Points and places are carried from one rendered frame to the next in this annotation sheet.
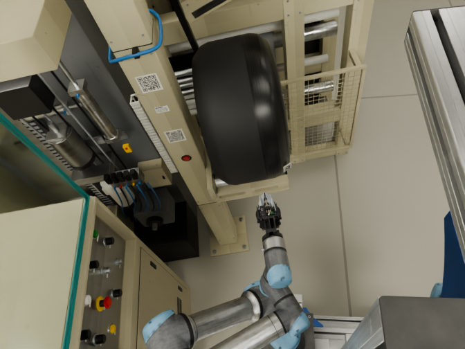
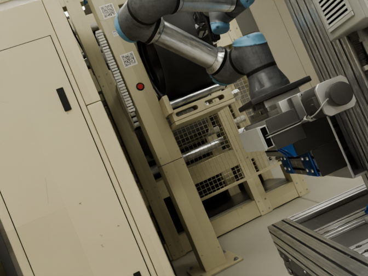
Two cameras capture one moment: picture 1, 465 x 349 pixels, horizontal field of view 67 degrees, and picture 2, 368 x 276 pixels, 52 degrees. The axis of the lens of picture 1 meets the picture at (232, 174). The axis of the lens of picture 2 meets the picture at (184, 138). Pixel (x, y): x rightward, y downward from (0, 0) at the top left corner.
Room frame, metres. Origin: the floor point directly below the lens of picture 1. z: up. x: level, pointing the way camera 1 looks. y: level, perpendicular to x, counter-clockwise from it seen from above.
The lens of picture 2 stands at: (-0.93, 0.89, 0.65)
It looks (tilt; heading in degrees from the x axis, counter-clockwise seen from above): 2 degrees up; 337
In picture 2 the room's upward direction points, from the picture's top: 23 degrees counter-clockwise
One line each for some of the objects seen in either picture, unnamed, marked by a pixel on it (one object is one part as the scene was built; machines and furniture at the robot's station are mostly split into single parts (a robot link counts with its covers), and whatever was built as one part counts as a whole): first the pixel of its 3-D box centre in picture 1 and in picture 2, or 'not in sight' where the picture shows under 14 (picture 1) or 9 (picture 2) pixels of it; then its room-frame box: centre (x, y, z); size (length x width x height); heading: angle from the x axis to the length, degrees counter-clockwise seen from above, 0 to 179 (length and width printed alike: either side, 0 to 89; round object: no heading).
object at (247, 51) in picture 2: (283, 332); (252, 52); (0.22, 0.00, 0.88); 0.13 x 0.12 x 0.14; 13
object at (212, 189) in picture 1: (210, 159); (162, 111); (1.06, 0.08, 0.90); 0.40 x 0.03 x 0.10; 171
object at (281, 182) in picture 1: (250, 183); (200, 105); (0.90, -0.07, 0.84); 0.36 x 0.09 x 0.06; 81
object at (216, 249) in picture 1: (228, 235); (213, 264); (1.06, 0.16, 0.01); 0.27 x 0.27 x 0.02; 81
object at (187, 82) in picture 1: (190, 86); (138, 103); (1.45, 0.07, 1.05); 0.20 x 0.15 x 0.30; 81
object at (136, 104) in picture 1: (158, 138); (115, 71); (1.04, 0.25, 1.19); 0.05 x 0.04 x 0.48; 171
